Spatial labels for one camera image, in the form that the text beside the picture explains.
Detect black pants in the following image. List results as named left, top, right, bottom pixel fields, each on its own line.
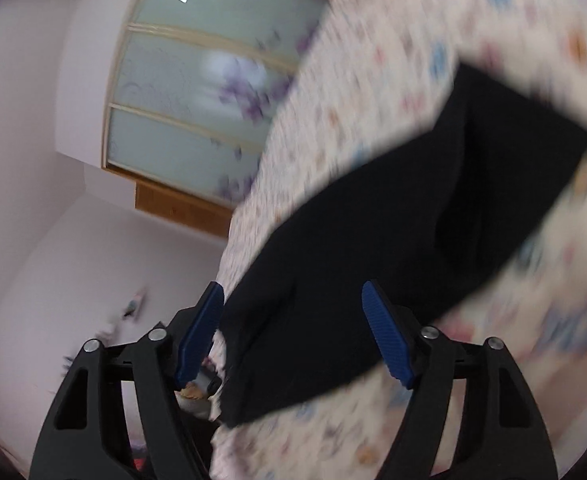
left=220, top=65, right=587, bottom=427

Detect wooden door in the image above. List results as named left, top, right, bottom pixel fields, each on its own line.
left=135, top=182, right=233, bottom=238

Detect frosted glass sliding wardrobe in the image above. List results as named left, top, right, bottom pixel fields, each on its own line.
left=104, top=0, right=327, bottom=208

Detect teddy print bed blanket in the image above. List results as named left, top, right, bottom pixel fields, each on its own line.
left=218, top=0, right=587, bottom=474

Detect wall shelf with items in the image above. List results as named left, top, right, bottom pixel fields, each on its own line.
left=121, top=287, right=147, bottom=321

